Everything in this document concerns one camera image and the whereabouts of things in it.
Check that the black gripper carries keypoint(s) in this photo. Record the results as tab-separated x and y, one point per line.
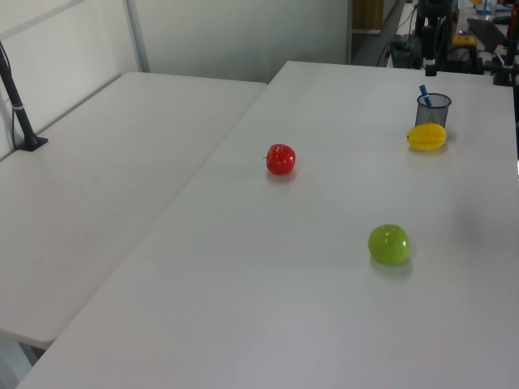
437	8

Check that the blue marker pen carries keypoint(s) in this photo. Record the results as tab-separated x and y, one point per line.
425	94

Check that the black clamp stand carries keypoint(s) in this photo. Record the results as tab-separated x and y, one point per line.
507	65

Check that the black camera pole with base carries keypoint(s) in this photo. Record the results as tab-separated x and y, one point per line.
16	105

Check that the green plastic apple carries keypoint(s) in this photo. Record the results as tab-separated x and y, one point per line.
389	245

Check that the red plastic apple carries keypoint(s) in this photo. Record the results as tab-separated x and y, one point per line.
281	159

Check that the white side table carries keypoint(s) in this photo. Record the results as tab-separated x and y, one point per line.
93	182

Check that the grey partition frame post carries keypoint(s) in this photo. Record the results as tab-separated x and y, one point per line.
137	36

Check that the wooden cabinet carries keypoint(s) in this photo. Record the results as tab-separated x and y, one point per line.
367	14

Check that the black mesh pen holder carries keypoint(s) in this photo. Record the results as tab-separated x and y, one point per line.
433	115

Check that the yellow box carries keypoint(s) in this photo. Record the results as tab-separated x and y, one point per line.
464	41

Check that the yellow plastic starfruit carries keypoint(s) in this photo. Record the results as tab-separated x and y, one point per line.
426	138

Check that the dark equipment block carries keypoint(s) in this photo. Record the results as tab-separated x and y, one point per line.
405	52

